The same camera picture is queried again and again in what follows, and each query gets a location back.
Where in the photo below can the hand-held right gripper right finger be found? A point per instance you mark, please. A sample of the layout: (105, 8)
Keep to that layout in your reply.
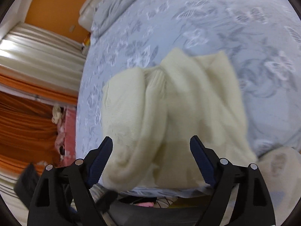
(203, 162)

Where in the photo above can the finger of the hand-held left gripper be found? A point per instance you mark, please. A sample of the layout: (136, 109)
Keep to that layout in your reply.
(104, 200)

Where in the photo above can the white wall socket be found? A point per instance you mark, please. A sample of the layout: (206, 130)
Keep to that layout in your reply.
(72, 28)

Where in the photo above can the pink floral blanket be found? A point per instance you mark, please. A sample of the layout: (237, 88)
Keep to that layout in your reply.
(69, 131)

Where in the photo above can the bed with blue butterfly sheet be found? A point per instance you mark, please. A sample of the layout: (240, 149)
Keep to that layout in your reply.
(258, 40)

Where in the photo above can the beige padded headboard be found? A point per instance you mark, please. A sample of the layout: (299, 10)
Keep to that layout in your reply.
(85, 16)

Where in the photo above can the yellow box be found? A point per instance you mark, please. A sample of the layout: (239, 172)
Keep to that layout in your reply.
(86, 41)

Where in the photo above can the cream crumpled cloth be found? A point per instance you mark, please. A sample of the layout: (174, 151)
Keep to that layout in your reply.
(57, 114)

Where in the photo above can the grey-blue duvet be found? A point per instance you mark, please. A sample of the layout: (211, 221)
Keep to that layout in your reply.
(117, 4)

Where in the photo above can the orange curtain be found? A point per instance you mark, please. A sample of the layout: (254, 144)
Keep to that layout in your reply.
(23, 127)

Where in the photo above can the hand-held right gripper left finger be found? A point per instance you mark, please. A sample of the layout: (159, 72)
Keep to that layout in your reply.
(98, 162)

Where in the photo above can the cream knit cardigan red buttons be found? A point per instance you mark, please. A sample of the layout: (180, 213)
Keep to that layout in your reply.
(188, 98)

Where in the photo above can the cream curtain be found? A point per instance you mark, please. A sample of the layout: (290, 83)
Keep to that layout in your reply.
(35, 51)

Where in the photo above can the person's leg in beige pants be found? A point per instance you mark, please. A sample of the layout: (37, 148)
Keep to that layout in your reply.
(277, 167)

